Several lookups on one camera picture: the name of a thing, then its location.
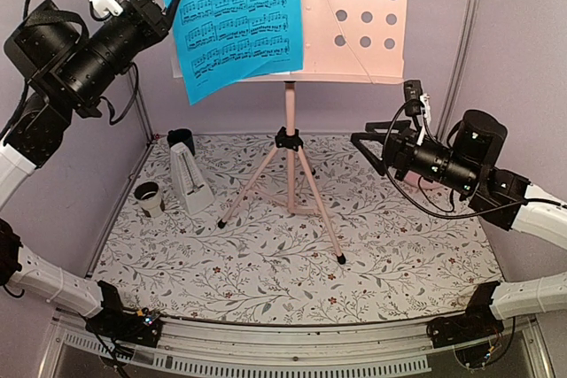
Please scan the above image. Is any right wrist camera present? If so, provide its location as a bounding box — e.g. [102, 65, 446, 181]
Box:
[403, 80, 432, 139]

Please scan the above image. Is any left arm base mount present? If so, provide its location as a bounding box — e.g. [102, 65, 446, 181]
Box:
[85, 300, 163, 348]

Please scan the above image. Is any aluminium front rail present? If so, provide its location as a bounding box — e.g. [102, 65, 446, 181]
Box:
[39, 309, 557, 377]

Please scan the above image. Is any aluminium frame post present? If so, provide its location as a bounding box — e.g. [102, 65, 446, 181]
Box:
[99, 0, 154, 144]
[437, 0, 481, 138]

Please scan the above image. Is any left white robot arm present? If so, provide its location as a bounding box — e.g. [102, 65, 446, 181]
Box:
[1, 0, 181, 337]

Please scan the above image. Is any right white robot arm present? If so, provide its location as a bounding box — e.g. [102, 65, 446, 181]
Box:
[351, 110, 566, 339]

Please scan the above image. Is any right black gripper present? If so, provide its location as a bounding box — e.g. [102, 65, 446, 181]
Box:
[351, 120, 479, 195]

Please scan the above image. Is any blue sheet music page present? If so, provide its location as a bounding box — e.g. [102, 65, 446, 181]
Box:
[173, 0, 304, 104]

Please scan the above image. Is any right aluminium frame post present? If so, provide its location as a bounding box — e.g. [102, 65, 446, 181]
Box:
[437, 0, 481, 138]

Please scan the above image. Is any white paper cup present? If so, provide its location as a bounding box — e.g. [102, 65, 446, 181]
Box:
[134, 181, 165, 218]

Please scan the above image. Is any floral table mat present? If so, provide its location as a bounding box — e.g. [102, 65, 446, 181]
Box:
[93, 135, 501, 325]

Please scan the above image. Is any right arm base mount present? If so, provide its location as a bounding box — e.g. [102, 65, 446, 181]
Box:
[426, 306, 504, 348]

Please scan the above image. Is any white sheet music page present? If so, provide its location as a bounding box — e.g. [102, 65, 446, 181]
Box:
[171, 43, 291, 78]

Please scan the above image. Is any pink music stand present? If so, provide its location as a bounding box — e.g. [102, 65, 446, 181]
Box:
[170, 0, 411, 264]

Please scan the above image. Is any left aluminium frame post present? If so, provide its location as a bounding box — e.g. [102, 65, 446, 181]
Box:
[99, 0, 154, 144]

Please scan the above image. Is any pink plate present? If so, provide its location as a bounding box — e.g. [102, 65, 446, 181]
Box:
[403, 172, 440, 190]

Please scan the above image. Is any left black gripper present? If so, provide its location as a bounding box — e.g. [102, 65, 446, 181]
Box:
[58, 0, 185, 106]

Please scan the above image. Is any dark blue mug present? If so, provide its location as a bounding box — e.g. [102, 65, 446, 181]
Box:
[167, 128, 196, 155]

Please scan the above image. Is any white metronome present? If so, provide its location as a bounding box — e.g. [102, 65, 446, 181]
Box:
[170, 143, 214, 215]

